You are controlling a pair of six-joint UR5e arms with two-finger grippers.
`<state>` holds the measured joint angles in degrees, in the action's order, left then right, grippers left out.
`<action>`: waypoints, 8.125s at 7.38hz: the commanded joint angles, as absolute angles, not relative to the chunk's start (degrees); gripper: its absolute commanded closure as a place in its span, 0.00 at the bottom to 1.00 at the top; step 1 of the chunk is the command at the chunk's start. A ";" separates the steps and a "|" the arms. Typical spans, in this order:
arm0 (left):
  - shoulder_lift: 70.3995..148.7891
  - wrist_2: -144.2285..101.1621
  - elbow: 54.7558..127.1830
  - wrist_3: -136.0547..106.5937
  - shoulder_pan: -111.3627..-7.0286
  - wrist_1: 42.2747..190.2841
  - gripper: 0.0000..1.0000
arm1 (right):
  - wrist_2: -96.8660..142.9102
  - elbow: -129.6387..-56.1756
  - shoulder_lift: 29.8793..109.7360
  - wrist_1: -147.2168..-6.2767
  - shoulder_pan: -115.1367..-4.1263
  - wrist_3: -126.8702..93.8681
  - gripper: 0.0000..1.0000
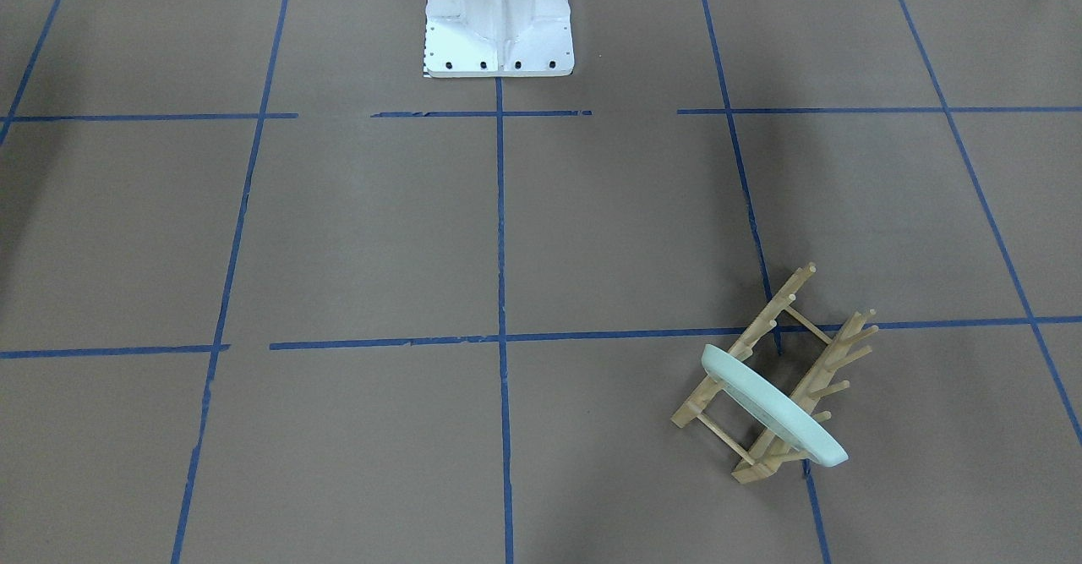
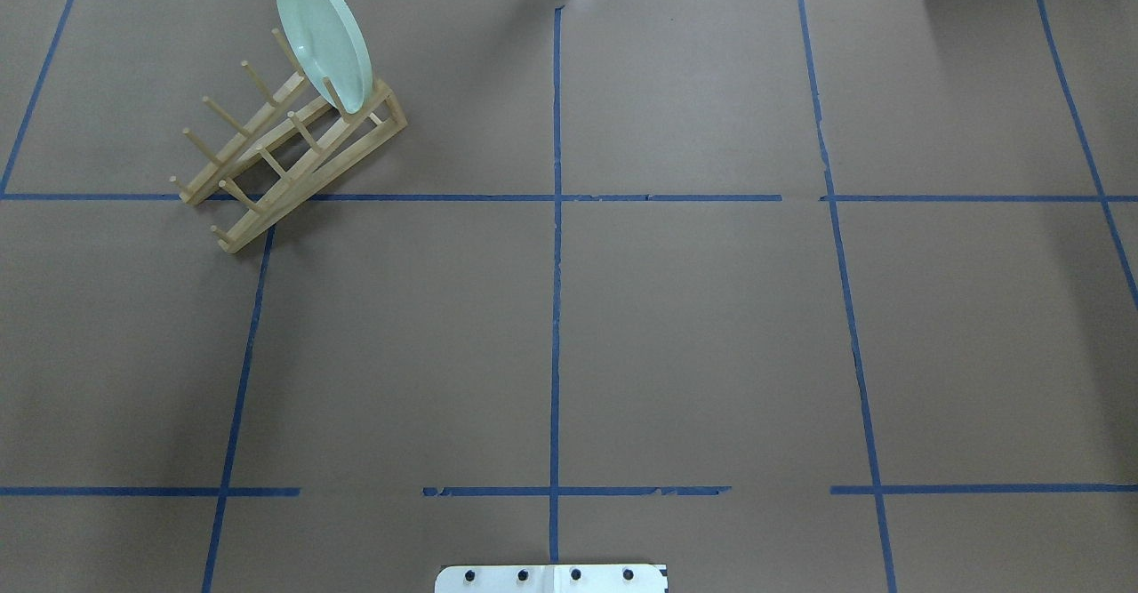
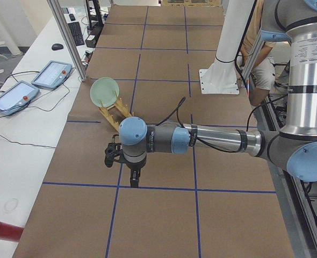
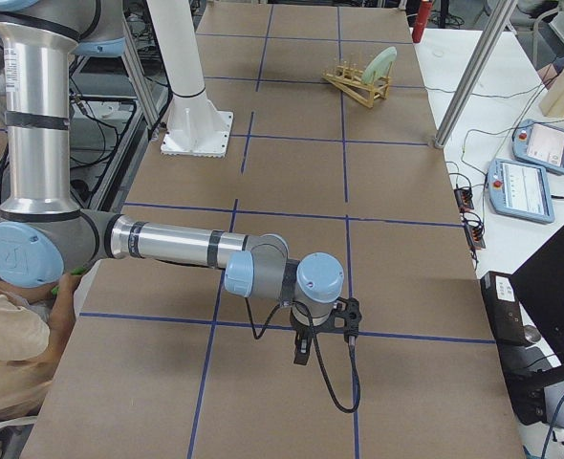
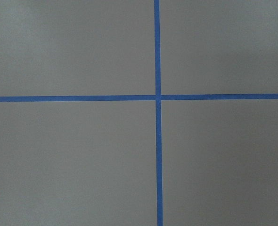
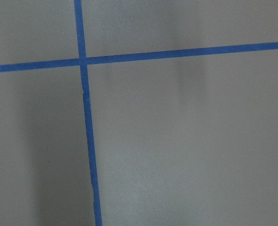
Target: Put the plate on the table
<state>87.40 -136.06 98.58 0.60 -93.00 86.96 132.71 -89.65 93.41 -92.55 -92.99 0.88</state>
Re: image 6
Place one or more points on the crossing blue tape strip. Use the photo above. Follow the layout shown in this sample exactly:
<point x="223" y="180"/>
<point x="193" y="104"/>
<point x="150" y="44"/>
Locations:
<point x="140" y="56"/>

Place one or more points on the long blue tape strip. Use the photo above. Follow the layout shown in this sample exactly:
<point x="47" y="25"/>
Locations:
<point x="87" y="111"/>

